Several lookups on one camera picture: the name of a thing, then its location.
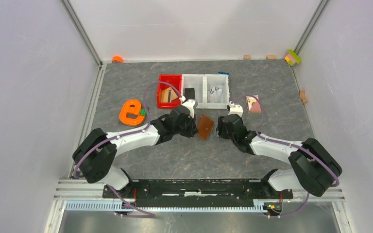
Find brown leather card holder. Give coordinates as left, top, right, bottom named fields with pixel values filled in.
left=197, top=114, right=214, bottom=141

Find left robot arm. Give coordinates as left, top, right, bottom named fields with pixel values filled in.
left=72, top=100, right=198, bottom=198

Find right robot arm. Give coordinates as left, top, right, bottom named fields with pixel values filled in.
left=217, top=114, right=342, bottom=198

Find cards in red bin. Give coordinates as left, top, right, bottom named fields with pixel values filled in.
left=159, top=87, right=178, bottom=103

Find playing card box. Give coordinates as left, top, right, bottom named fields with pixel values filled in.
left=246, top=95, right=262, bottom=113

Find black card in bin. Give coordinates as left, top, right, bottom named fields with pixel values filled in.
left=184, top=88, right=195, bottom=100

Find cards in white bin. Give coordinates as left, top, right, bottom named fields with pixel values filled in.
left=208, top=86, right=222, bottom=103

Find green toy block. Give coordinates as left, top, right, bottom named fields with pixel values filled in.
left=139, top=109, right=147, bottom=116

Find white plastic bin right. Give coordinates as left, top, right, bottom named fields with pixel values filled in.
left=203, top=74, right=230, bottom=109

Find white plastic bin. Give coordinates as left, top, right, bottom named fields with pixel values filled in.
left=203, top=74, right=230, bottom=109
left=182, top=74, right=204, bottom=109

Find red plastic bin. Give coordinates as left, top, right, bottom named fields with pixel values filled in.
left=157, top=74, right=182, bottom=109

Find white plastic bin left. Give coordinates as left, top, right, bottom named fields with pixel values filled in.
left=182, top=74, right=204, bottom=109

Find orange tape dispenser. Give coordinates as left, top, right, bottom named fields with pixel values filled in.
left=119, top=99, right=145, bottom=127

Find wooden block left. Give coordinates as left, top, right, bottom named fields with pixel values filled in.
left=243, top=54, right=251, bottom=60

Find wooden arch block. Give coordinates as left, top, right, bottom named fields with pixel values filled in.
left=299, top=90, right=308, bottom=104

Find colourful toy block stack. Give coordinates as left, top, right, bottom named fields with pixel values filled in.
left=284, top=50, right=302, bottom=67

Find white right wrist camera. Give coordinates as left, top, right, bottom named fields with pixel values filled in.
left=227, top=101, right=243, bottom=117

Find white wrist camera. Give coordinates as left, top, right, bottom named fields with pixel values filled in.
left=227, top=101, right=243, bottom=117
left=180, top=96, right=198, bottom=118

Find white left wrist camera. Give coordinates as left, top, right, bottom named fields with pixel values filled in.
left=180, top=96, right=198, bottom=118

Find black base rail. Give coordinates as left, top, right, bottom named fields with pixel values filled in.
left=118, top=179, right=293, bottom=207

